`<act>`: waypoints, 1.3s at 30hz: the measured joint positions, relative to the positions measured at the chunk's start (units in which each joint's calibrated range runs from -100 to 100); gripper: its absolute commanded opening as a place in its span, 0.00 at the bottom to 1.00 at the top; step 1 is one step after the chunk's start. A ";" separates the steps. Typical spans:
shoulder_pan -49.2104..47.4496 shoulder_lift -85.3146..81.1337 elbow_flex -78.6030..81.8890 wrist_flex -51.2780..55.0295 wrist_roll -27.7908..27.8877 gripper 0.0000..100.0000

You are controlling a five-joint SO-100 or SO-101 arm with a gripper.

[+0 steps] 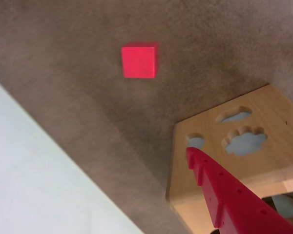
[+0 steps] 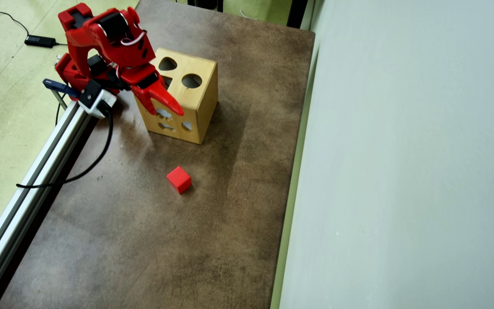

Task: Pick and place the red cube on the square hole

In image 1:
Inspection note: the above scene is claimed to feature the red cube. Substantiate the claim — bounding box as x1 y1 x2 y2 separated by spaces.
121 41 160 79

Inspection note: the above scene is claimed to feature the wooden shape sorter box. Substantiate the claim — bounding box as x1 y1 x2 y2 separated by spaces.
165 84 293 234

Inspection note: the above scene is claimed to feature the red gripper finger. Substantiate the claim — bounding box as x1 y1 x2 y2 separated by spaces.
185 147 293 234

